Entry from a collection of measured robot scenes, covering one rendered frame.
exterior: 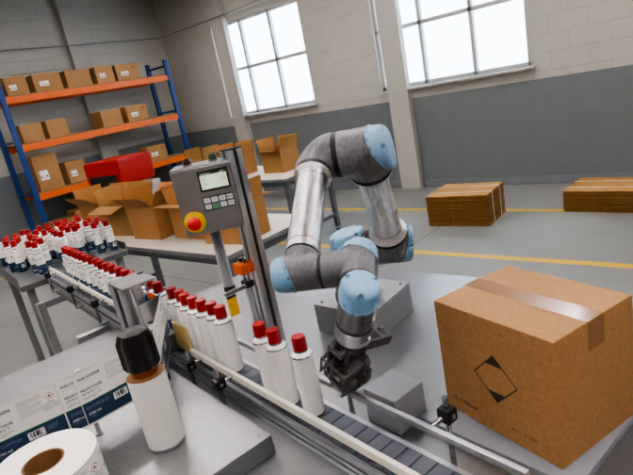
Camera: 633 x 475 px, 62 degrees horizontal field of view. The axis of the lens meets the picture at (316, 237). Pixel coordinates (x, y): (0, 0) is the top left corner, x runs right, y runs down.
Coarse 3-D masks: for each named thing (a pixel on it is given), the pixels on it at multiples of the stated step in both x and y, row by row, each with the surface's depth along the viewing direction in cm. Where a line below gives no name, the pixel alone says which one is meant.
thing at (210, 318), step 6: (210, 306) 150; (210, 312) 151; (210, 318) 151; (210, 324) 151; (210, 330) 152; (210, 336) 154; (216, 336) 152; (216, 342) 153; (216, 348) 154; (216, 354) 155; (222, 360) 154
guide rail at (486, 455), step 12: (252, 348) 147; (324, 384) 124; (360, 396) 114; (384, 408) 109; (408, 420) 104; (420, 420) 103; (432, 432) 99; (444, 432) 98; (456, 444) 95; (468, 444) 94; (480, 456) 92; (492, 456) 90; (504, 468) 88; (516, 468) 86
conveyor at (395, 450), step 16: (208, 368) 158; (240, 384) 145; (288, 416) 127; (336, 416) 123; (320, 432) 119; (352, 432) 116; (368, 432) 115; (384, 448) 109; (400, 448) 108; (416, 464) 103; (432, 464) 102
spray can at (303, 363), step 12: (300, 336) 120; (300, 348) 119; (300, 360) 119; (312, 360) 121; (300, 372) 120; (312, 372) 121; (300, 384) 121; (312, 384) 121; (300, 396) 123; (312, 396) 122; (312, 408) 123; (324, 408) 125
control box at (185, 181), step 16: (224, 160) 142; (176, 176) 141; (192, 176) 141; (176, 192) 142; (192, 192) 142; (208, 192) 143; (224, 192) 143; (192, 208) 143; (224, 208) 144; (208, 224) 145; (224, 224) 146; (240, 224) 146
